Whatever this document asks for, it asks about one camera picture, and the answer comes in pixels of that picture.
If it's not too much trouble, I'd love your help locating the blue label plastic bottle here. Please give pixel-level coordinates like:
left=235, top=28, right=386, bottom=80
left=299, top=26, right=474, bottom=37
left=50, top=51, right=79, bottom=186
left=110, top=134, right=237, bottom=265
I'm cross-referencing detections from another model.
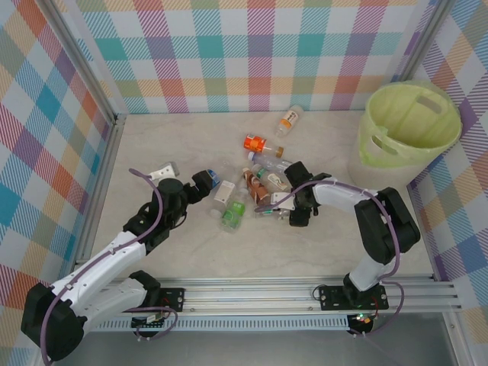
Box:
left=205, top=167, right=223, bottom=190

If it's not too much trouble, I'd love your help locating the white opaque square bottle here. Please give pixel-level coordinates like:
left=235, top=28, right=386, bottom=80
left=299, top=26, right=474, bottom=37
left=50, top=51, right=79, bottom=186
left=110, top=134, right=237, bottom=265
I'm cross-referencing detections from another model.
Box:
left=207, top=181, right=236, bottom=218

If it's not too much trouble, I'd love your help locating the long clear plastic bottle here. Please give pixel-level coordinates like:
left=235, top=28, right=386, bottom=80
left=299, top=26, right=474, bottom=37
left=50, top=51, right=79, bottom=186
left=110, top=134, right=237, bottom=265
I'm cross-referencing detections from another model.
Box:
left=246, top=152, right=294, bottom=173

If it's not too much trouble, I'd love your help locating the green label plastic bottle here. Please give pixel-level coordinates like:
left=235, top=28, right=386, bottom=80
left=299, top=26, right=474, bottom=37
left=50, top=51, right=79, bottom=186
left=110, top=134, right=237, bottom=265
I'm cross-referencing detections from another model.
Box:
left=218, top=190, right=248, bottom=233

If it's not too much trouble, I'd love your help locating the brown coffee label bottle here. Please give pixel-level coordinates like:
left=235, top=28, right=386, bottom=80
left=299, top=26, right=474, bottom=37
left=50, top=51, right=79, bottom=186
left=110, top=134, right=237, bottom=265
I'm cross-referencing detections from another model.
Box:
left=242, top=169, right=271, bottom=207

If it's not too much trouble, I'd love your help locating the orange label brown cap bottle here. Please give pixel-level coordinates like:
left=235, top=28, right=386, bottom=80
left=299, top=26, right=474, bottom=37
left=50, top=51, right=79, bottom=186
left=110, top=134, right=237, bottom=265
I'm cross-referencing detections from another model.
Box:
left=242, top=133, right=286, bottom=158

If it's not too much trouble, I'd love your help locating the white orange label bottle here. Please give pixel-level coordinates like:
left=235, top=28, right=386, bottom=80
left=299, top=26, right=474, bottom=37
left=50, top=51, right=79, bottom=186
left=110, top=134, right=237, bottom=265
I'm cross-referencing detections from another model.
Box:
left=274, top=104, right=305, bottom=137

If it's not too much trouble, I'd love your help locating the white plastic bin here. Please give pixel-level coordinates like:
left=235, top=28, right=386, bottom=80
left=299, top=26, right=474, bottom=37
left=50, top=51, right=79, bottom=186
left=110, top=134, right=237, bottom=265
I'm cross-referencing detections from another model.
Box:
left=347, top=82, right=463, bottom=191

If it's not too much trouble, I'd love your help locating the light green plastic bin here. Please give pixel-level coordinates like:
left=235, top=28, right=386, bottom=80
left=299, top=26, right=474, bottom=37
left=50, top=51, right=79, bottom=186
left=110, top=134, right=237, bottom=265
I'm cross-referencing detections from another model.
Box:
left=358, top=82, right=463, bottom=169

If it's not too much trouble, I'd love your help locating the right controller circuit board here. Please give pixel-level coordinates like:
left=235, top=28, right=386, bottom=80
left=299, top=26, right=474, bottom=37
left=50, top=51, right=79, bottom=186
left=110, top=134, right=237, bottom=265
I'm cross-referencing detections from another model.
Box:
left=348, top=312, right=377, bottom=329

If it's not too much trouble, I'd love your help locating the controller circuit board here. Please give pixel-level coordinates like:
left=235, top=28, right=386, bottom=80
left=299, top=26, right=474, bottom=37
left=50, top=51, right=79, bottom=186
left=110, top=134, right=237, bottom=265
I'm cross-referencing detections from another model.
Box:
left=131, top=313, right=169, bottom=329
left=348, top=312, right=377, bottom=329

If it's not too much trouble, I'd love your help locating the left controller circuit board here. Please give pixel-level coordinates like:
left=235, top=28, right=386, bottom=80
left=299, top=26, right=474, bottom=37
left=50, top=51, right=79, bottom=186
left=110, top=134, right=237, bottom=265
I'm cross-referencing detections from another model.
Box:
left=131, top=313, right=169, bottom=329

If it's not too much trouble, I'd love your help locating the grey metal shelf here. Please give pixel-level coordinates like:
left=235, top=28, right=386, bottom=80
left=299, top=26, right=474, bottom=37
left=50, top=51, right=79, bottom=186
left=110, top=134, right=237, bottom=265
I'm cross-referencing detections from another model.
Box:
left=49, top=330, right=458, bottom=366

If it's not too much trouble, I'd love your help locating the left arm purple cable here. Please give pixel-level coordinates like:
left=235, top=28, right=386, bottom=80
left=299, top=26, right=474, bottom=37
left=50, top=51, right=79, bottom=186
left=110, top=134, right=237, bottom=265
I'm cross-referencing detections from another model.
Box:
left=40, top=167, right=179, bottom=366

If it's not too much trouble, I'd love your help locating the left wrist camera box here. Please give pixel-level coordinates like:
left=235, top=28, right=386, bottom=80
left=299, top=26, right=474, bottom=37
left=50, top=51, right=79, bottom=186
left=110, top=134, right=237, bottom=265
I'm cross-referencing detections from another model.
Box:
left=147, top=162, right=180, bottom=181

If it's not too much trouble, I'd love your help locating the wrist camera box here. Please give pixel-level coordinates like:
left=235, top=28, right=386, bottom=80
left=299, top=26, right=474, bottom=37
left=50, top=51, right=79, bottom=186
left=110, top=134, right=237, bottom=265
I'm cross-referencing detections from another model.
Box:
left=271, top=192, right=297, bottom=210
left=147, top=162, right=180, bottom=181

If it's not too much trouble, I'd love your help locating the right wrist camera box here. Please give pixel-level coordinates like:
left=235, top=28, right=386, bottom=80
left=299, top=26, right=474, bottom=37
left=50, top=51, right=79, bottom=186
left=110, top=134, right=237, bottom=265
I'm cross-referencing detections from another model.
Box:
left=271, top=192, right=297, bottom=210

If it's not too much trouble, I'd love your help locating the left aluminium side rail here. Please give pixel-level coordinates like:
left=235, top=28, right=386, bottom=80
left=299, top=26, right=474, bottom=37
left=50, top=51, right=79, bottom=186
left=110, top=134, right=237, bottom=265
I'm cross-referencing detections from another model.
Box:
left=64, top=113, right=129, bottom=287

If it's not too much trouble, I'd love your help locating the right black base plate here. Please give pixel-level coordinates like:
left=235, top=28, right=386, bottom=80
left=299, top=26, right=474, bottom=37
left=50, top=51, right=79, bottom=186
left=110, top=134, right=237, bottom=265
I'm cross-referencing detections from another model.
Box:
left=318, top=284, right=390, bottom=312

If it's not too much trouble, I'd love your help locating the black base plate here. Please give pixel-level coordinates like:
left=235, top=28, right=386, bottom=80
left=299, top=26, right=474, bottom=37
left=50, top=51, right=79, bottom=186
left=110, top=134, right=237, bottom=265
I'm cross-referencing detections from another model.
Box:
left=115, top=287, right=187, bottom=314
left=318, top=284, right=390, bottom=312

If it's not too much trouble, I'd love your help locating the aluminium mounting rail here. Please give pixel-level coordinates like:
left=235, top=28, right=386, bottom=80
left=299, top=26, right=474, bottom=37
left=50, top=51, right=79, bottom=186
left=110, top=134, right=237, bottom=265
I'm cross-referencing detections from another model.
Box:
left=43, top=274, right=463, bottom=316

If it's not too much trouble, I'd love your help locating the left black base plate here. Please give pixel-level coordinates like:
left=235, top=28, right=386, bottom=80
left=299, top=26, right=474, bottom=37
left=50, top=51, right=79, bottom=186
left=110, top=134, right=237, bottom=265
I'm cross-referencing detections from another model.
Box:
left=115, top=287, right=187, bottom=314

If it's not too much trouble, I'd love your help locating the white slotted cable duct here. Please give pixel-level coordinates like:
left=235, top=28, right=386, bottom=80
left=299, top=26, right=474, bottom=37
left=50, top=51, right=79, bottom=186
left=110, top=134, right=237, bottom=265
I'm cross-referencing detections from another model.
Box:
left=82, top=318, right=351, bottom=332

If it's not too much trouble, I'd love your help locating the left aluminium corner post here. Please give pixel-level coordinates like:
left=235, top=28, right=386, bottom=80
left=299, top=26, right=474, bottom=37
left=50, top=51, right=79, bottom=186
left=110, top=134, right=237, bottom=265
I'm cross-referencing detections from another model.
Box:
left=47, top=0, right=129, bottom=129

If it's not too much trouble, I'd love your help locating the aluminium corner post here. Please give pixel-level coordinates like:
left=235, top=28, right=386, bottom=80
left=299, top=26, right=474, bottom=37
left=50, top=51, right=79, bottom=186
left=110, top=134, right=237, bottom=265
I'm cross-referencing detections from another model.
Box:
left=395, top=0, right=457, bottom=83
left=47, top=0, right=129, bottom=129

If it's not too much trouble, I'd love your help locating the right aluminium corner post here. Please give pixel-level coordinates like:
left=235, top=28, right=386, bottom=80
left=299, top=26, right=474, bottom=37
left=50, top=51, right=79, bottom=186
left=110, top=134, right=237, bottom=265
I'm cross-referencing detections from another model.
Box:
left=395, top=0, right=457, bottom=83

